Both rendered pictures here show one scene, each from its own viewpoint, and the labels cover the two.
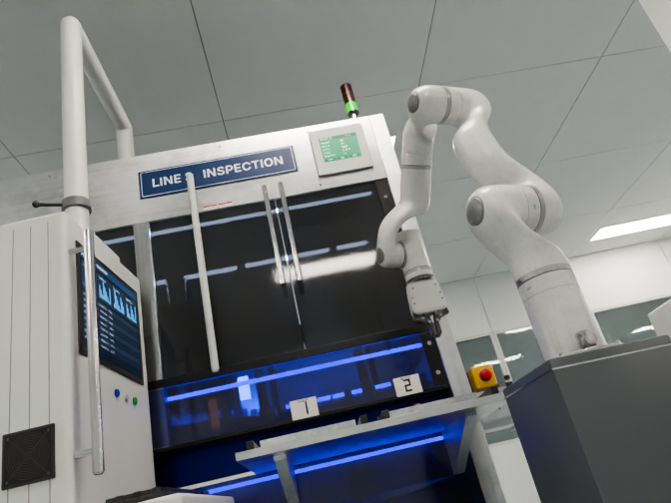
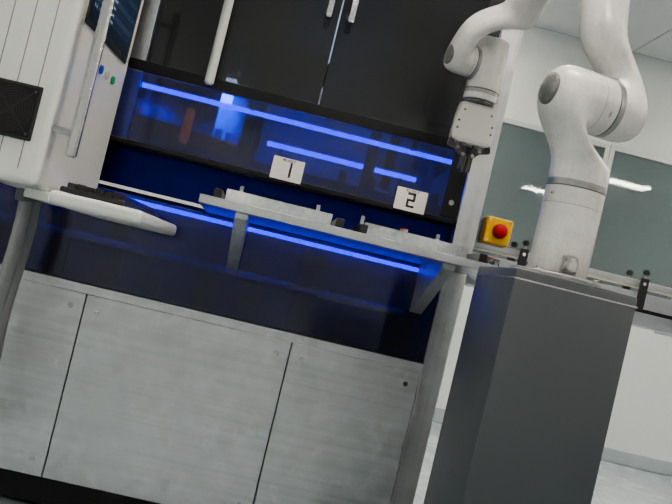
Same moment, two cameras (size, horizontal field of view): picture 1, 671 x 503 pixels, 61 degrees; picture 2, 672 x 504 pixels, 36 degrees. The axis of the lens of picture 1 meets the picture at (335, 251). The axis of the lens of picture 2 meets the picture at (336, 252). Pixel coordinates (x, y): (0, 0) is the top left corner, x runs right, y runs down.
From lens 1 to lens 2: 0.89 m
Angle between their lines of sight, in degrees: 23
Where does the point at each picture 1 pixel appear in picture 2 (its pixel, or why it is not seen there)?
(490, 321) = not seen: hidden behind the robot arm
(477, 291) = not seen: hidden behind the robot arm
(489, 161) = (602, 35)
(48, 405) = (42, 67)
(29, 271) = not seen: outside the picture
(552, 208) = (629, 123)
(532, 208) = (606, 114)
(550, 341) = (539, 250)
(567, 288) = (584, 211)
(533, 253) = (576, 162)
